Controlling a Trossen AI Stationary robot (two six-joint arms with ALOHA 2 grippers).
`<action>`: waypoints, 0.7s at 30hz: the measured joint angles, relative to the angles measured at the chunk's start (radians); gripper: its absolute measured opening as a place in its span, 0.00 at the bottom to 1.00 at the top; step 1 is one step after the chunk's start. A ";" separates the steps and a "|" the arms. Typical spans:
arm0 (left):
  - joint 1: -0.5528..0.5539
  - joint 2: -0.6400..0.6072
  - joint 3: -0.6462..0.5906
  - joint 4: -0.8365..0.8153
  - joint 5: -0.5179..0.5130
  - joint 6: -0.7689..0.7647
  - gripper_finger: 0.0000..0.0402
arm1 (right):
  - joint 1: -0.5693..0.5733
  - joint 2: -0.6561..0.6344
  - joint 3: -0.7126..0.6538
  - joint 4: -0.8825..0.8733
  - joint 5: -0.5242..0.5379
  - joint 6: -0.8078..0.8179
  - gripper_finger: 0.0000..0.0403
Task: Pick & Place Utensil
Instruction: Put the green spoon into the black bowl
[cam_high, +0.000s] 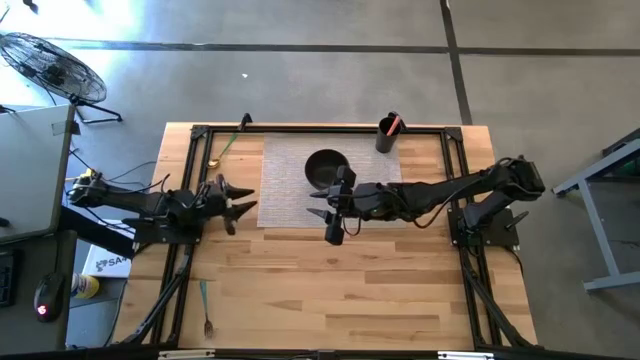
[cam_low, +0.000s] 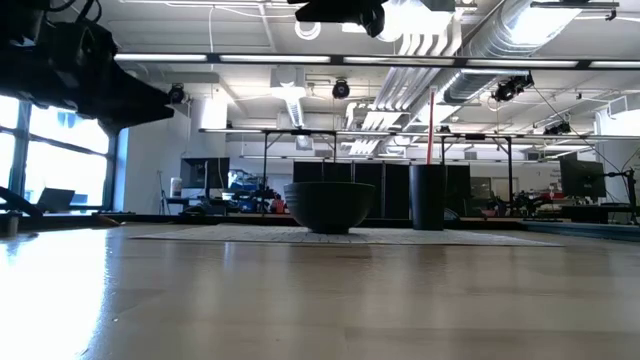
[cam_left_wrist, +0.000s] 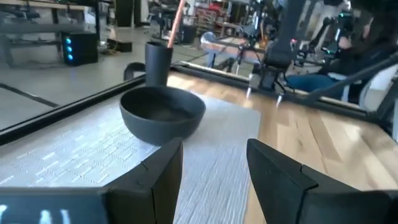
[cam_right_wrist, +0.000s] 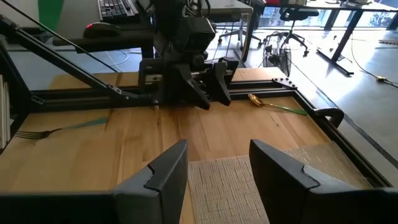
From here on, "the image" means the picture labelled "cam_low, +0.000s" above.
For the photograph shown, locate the dark round bowl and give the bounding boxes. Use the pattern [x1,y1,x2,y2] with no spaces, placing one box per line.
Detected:
[283,181,376,235]

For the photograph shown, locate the black partition panels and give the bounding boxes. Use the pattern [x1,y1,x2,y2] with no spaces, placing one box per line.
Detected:
[292,160,472,220]

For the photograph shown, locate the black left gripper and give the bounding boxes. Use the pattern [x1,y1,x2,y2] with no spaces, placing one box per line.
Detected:
[29,49,175,134]

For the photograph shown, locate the silver ceiling duct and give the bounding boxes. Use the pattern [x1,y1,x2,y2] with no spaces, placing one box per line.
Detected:
[442,0,589,105]

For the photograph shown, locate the black cylindrical cup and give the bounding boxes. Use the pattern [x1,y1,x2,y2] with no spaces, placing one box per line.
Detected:
[408,163,448,232]

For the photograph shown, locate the dark computer monitor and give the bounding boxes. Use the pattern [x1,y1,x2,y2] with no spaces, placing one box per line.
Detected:
[558,158,608,200]
[180,157,231,191]

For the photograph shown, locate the red plastic utensil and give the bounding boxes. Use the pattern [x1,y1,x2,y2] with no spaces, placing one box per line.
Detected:
[426,88,438,166]

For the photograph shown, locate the woven beige placemat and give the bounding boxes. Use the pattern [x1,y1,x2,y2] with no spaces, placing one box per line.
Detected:
[130,224,564,248]

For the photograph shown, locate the open laptop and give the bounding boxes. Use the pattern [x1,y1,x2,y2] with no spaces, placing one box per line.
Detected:
[35,187,77,214]

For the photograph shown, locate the overhead frame bar with lights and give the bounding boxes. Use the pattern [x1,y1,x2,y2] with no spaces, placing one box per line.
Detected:
[113,52,640,72]

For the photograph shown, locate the black table edge rail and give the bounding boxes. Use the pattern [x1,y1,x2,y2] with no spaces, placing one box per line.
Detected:
[0,212,640,244]

